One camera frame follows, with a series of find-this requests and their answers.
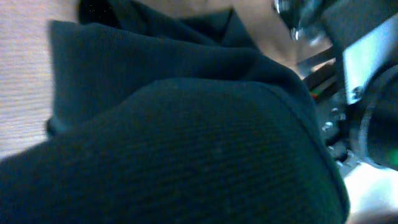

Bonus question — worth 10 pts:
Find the black t-shirt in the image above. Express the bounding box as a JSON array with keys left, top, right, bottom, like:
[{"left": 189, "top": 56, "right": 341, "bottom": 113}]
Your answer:
[{"left": 1, "top": 1, "right": 349, "bottom": 223}]

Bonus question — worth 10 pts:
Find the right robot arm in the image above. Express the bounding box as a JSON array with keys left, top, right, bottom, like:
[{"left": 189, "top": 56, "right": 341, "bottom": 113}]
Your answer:
[{"left": 272, "top": 0, "right": 397, "bottom": 177}]

